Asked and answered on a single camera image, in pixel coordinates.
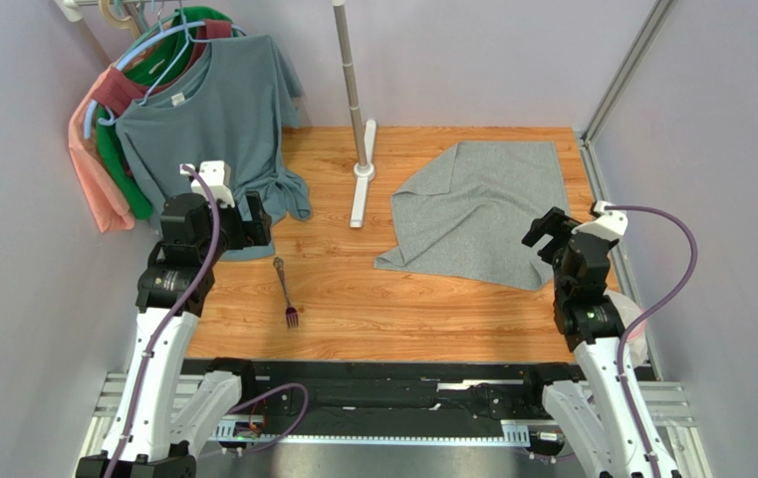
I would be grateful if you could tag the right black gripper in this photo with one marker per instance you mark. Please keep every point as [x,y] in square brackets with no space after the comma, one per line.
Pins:
[547,229]

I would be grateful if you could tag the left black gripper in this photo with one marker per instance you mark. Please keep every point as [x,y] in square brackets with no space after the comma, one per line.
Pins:
[248,233]

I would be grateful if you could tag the grey cloth napkin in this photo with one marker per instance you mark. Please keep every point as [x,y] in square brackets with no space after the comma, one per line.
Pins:
[464,214]

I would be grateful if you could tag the purple metal fork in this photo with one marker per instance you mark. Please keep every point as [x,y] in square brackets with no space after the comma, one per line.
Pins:
[291,313]

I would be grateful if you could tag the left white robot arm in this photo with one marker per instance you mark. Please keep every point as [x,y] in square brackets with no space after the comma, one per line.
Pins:
[149,437]

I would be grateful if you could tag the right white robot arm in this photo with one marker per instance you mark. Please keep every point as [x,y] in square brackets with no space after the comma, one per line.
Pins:
[609,429]

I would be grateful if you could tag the grey-blue t-shirt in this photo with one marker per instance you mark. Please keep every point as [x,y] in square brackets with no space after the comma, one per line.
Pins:
[231,106]

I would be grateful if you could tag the white clothes rack stand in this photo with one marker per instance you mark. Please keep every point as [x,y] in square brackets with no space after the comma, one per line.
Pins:
[364,131]

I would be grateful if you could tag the pink t-shirt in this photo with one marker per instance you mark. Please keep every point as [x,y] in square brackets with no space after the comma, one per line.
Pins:
[107,204]

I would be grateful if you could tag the maroon t-shirt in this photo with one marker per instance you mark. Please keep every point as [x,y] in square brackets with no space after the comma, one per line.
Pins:
[168,60]

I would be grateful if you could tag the green t-shirt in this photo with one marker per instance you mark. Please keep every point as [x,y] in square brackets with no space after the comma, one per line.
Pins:
[107,141]

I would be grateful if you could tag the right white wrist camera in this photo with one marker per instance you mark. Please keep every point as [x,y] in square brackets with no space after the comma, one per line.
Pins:
[608,224]

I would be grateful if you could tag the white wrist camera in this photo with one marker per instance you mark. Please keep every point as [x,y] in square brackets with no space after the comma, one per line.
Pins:
[608,224]
[216,175]

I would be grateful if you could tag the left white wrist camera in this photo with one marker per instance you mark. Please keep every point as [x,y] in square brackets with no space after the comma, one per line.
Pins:
[216,175]

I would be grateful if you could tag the aluminium frame post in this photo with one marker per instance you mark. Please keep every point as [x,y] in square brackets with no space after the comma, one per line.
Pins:
[650,28]

